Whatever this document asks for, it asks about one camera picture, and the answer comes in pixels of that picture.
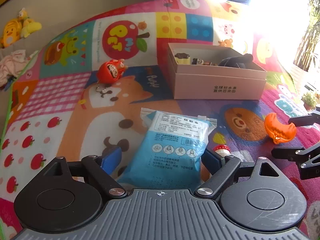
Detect brown figurine toy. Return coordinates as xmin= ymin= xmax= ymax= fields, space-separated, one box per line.
xmin=174 ymin=52 xmax=190 ymax=64

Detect pink crumpled cloth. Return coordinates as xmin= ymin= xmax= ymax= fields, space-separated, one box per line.
xmin=0 ymin=49 xmax=32 ymax=87

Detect tall green plant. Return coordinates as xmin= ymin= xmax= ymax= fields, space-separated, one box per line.
xmin=292 ymin=0 xmax=320 ymax=70

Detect colourful cartoon play mat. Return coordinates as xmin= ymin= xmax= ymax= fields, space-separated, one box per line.
xmin=0 ymin=0 xmax=320 ymax=240

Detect yellow duck plush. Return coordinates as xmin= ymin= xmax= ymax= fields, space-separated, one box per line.
xmin=0 ymin=20 xmax=23 ymax=48

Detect orange plastic toy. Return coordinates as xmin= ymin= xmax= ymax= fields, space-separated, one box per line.
xmin=264 ymin=113 xmax=297 ymax=144

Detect red daruma keychain toy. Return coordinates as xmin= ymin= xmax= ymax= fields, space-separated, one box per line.
xmin=94 ymin=59 xmax=128 ymax=95

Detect small red-capped bottle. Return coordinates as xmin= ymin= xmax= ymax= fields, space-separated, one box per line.
xmin=213 ymin=144 xmax=232 ymax=158

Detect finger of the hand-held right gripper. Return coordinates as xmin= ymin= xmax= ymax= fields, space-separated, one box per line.
xmin=271 ymin=142 xmax=320 ymax=168
xmin=287 ymin=111 xmax=320 ymax=127

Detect black plush toy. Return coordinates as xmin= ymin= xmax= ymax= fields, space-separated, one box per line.
xmin=220 ymin=54 xmax=254 ymax=68

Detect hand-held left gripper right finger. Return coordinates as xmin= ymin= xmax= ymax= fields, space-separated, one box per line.
xmin=195 ymin=149 xmax=279 ymax=200

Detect orange bear plush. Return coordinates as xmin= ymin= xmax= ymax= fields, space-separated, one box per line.
xmin=17 ymin=8 xmax=32 ymax=20

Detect blue face mask packet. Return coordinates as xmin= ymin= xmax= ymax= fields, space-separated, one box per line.
xmin=117 ymin=107 xmax=216 ymax=189

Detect small potted plant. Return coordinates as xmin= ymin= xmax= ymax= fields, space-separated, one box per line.
xmin=301 ymin=91 xmax=318 ymax=112

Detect yellow banana plush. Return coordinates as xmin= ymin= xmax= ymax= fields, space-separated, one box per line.
xmin=20 ymin=19 xmax=42 ymax=38

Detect pink cardboard box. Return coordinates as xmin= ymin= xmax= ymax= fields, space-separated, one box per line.
xmin=167 ymin=42 xmax=267 ymax=100

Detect small doll figurine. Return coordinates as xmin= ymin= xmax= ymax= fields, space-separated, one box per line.
xmin=191 ymin=58 xmax=213 ymax=66

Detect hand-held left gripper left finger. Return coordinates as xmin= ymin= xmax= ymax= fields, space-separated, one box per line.
xmin=44 ymin=146 xmax=128 ymax=198

